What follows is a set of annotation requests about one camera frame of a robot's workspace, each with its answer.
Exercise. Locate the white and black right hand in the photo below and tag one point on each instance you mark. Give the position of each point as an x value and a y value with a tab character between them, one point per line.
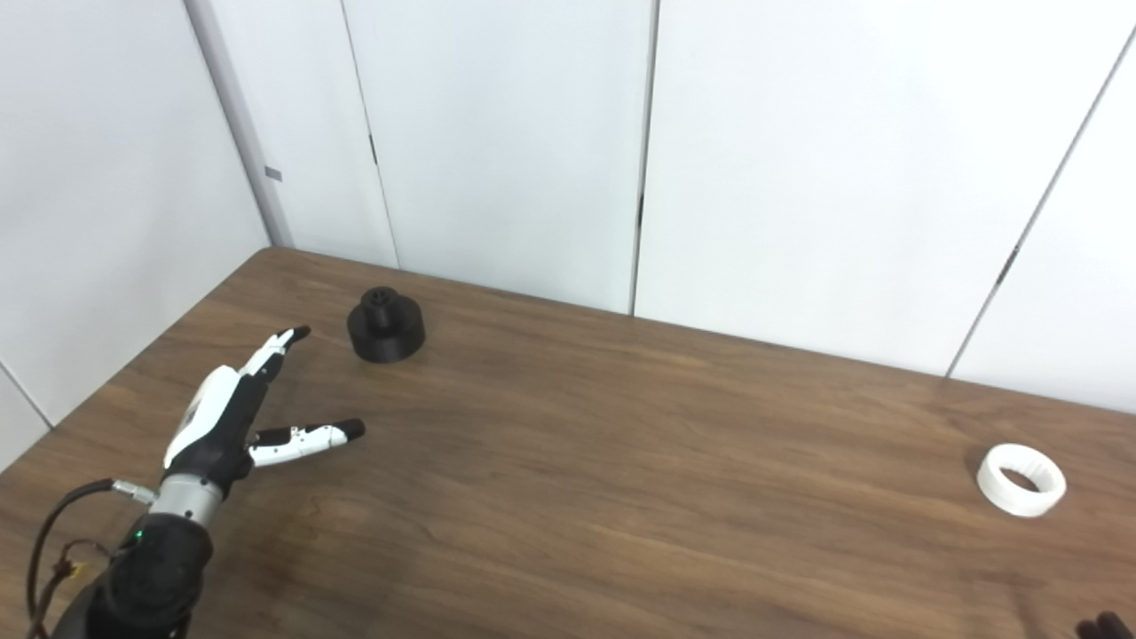
1105	628

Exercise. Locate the white and black left hand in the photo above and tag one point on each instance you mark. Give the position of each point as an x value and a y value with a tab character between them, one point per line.
213	417

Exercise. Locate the round black stepped part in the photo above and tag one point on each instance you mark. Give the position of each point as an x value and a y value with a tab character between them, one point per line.
386	333

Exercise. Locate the grey wall post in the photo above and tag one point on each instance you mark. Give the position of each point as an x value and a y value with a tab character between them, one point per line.
244	133

